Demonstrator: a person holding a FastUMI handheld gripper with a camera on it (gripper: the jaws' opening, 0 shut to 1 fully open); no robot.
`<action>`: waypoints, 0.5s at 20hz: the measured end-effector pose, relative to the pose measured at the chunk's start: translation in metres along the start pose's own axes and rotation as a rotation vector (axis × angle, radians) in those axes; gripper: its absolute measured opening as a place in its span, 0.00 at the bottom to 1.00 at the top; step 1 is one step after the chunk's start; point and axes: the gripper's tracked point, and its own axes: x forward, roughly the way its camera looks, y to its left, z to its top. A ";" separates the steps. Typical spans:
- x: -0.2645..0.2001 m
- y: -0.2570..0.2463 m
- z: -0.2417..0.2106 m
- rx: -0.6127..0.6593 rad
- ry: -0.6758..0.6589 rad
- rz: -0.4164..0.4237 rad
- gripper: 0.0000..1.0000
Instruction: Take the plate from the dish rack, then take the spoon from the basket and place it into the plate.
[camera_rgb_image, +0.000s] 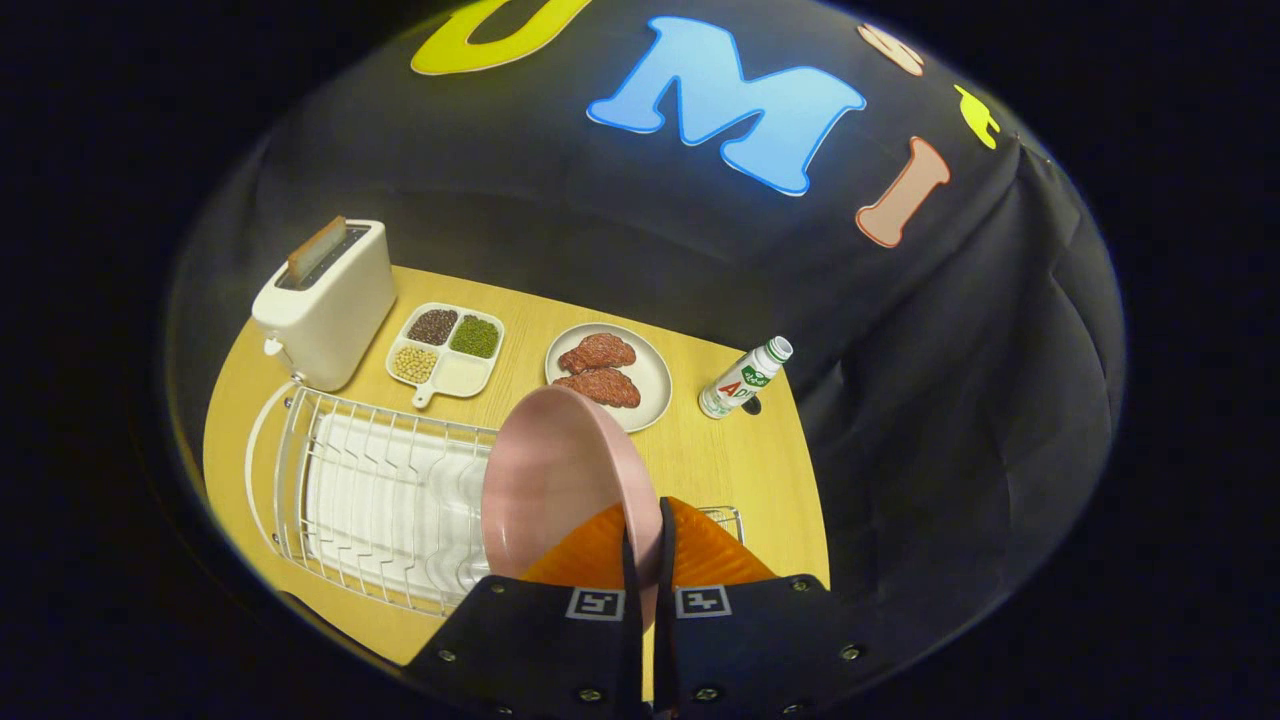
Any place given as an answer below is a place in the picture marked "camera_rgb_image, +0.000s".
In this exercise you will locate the pink plate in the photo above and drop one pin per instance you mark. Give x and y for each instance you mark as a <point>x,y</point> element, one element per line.
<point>560,480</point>

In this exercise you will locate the red meat piece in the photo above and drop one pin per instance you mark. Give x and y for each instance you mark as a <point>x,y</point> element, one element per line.
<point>605,388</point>
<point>600,352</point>

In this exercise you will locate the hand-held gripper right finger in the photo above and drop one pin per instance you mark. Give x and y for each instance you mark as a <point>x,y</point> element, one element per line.
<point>760,640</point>

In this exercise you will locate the brown bread slice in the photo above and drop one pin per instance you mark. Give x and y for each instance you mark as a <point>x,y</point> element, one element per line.
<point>315,250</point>

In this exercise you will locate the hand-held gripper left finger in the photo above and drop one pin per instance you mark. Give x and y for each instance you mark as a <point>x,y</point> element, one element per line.
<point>540,640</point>

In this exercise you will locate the white divided bean tray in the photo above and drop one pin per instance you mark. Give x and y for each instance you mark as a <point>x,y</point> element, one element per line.
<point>460,375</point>

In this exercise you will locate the white drink bottle green label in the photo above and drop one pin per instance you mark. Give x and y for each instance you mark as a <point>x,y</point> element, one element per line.
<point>740,382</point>

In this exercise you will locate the beige round plate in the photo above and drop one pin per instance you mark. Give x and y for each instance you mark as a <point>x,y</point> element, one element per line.
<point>650,380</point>

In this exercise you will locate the white toaster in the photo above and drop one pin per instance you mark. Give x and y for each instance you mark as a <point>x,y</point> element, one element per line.
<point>330,320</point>

